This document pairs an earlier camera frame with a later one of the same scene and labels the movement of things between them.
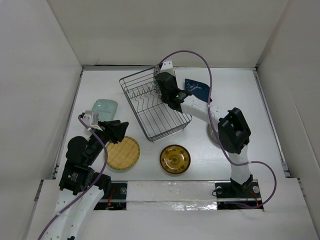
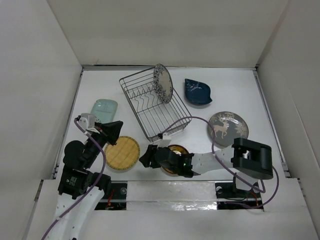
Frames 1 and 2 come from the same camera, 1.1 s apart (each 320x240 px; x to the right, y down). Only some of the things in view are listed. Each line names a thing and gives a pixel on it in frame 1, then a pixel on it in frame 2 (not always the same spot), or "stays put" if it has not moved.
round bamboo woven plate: x=124 y=155 stays put
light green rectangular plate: x=107 y=109 stays put
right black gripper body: x=174 y=80 to x=155 y=163
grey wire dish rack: x=156 y=119 stays put
